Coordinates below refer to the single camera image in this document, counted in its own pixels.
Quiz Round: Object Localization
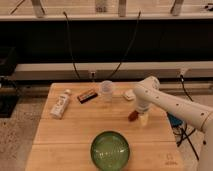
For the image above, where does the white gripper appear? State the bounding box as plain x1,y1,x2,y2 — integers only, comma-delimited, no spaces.
135,99,150,126

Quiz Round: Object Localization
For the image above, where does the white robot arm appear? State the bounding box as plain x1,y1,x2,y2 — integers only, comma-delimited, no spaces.
133,76,213,171

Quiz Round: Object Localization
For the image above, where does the green ceramic bowl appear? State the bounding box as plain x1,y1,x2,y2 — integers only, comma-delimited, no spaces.
90,131,130,171

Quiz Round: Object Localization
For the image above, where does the clear plastic cup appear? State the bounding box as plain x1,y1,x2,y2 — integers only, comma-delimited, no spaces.
100,80,115,102

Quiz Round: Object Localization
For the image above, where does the brown candy bar box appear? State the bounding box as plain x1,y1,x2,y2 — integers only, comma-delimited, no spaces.
77,89,98,104

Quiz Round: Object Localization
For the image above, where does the white plastic bottle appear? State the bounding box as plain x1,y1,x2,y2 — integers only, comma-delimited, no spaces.
50,89,71,119

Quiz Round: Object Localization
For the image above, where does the wall power outlet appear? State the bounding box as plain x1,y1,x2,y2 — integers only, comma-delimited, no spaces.
88,70,96,81

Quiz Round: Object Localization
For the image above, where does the right black cable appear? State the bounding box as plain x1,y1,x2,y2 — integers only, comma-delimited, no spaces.
108,10,142,80

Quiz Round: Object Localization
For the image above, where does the black cable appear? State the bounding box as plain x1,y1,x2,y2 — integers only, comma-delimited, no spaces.
108,10,142,80
62,11,82,81

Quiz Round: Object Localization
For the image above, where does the left black cable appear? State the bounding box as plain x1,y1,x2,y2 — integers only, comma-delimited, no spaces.
62,11,82,81

